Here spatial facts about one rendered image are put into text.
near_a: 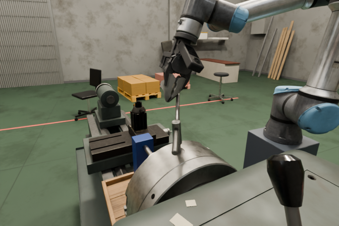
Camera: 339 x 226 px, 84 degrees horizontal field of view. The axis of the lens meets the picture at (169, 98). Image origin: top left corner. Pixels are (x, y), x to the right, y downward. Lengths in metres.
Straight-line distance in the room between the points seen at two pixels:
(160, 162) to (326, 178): 0.34
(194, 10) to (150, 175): 0.46
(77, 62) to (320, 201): 7.77
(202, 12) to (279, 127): 0.57
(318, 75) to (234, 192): 0.52
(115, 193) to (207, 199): 0.62
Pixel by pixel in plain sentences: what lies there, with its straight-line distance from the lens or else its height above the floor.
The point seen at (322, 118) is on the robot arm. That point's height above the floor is 1.27.
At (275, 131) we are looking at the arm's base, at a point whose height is 1.14.
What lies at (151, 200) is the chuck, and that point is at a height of 1.18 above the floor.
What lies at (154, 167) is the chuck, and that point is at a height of 1.21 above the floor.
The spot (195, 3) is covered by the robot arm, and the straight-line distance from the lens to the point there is 0.61.
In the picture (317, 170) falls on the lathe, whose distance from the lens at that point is 0.51.
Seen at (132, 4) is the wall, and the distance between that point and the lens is 8.13.
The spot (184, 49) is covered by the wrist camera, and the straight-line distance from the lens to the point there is 0.56.
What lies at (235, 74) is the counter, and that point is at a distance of 7.60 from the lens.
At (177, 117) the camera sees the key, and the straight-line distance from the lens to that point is 0.52.
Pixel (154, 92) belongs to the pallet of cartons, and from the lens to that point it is 5.16.
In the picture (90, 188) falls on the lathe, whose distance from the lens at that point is 1.54.
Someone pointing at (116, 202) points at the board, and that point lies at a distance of 0.90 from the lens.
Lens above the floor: 1.51
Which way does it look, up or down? 17 degrees down
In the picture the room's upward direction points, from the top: straight up
